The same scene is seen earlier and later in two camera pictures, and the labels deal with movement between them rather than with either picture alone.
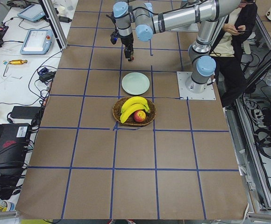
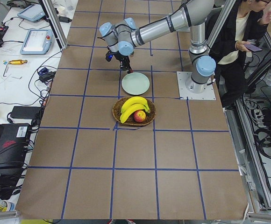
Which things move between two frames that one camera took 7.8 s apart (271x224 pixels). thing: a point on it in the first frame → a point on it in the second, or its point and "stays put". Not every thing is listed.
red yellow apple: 139,116 stays put
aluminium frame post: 57,24 stays put
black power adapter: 26,112 stays put
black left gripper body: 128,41 → 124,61
